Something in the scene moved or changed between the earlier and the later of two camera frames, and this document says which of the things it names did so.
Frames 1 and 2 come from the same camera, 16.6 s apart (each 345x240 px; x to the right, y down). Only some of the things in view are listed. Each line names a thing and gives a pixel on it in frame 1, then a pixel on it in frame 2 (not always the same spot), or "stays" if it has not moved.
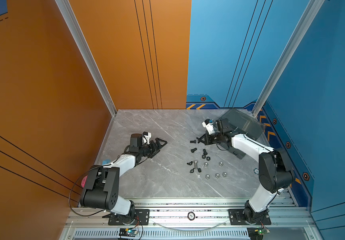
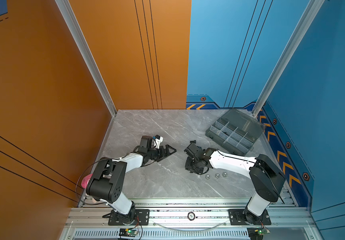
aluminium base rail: (188, 219) stays
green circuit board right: (256, 233) stays
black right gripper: (207, 141) -> (188, 159)
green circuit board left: (127, 232) stays
